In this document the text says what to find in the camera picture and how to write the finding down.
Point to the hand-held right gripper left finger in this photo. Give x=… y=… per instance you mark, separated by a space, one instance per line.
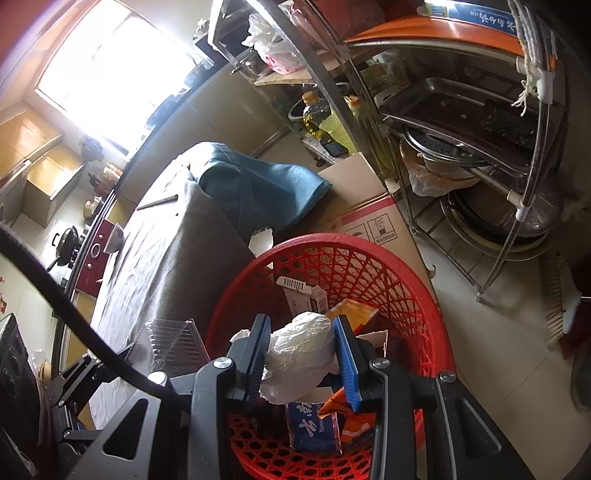
x=258 y=350

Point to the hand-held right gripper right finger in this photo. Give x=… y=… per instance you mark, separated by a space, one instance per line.
x=346 y=364

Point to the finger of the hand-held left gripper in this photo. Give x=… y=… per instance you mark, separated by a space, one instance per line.
x=69 y=387

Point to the orange and white medicine box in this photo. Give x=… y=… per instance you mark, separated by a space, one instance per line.
x=355 y=314

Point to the orange snack wrapper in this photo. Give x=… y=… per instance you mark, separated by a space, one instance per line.
x=355 y=422

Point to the long white medicine box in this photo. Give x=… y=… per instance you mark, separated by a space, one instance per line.
x=300 y=295

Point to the blue and white carton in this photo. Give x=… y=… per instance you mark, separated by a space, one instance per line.
x=309 y=427

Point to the clear ribbed plastic tray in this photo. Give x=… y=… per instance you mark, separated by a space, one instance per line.
x=178 y=341

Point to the red plastic mesh basket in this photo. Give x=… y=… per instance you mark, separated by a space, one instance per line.
x=323 y=242

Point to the grey tablecloth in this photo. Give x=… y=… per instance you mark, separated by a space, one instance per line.
x=161 y=277

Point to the dark red oven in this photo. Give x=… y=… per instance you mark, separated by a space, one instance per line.
x=94 y=263

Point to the black wok with lid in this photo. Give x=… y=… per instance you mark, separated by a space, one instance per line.
x=67 y=242

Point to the blue cloth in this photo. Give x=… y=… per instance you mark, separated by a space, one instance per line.
x=258 y=184

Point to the brown cardboard box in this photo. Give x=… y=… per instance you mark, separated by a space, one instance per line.
x=360 y=198

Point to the long thin stick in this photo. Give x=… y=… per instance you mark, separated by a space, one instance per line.
x=161 y=201

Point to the large dark pan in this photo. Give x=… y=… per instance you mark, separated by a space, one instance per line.
x=503 y=221

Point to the broom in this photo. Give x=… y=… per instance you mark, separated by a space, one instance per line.
x=556 y=304

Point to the round metal lids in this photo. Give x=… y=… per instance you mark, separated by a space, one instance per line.
x=438 y=147

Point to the dark hanging colander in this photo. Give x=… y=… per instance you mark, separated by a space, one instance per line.
x=90 y=148

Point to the cooking oil bottle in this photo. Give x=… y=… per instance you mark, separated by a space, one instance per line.
x=316 y=115

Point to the metal storage rack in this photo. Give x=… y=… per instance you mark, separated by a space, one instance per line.
x=364 y=115

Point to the rectangular metal tray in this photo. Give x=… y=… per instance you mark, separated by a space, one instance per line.
x=438 y=101

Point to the pink and white plastic bag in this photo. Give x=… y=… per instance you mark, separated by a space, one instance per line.
x=277 y=50

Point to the window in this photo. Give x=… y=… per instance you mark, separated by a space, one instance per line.
x=115 y=69

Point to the orange tray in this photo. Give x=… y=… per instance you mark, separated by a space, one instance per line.
x=415 y=32

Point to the long blue box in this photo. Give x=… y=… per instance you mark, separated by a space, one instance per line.
x=471 y=11

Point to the yellow wall cabinet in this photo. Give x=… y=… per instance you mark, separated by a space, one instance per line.
x=41 y=175

